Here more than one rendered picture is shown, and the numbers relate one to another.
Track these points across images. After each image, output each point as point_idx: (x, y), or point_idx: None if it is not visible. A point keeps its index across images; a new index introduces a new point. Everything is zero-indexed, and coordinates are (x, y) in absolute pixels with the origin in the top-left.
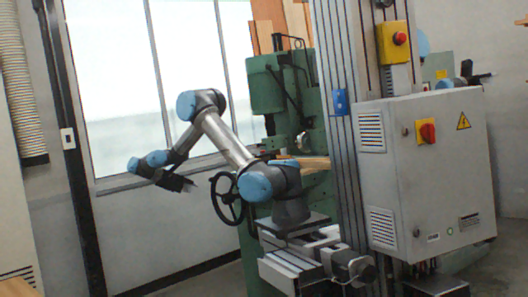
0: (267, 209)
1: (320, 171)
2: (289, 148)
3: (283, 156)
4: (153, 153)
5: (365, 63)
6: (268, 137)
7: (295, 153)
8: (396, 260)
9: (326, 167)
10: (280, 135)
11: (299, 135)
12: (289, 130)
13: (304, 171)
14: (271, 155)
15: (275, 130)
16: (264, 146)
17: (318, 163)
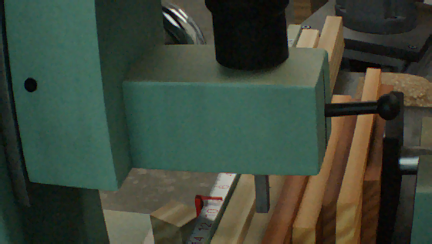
0: None
1: (364, 73)
2: (17, 210)
3: (378, 89)
4: None
5: None
6: (279, 65)
7: (44, 210)
8: None
9: (338, 58)
10: (211, 45)
11: (188, 14)
12: (156, 14)
13: (417, 76)
14: (403, 107)
15: (107, 65)
16: (323, 129)
17: (333, 61)
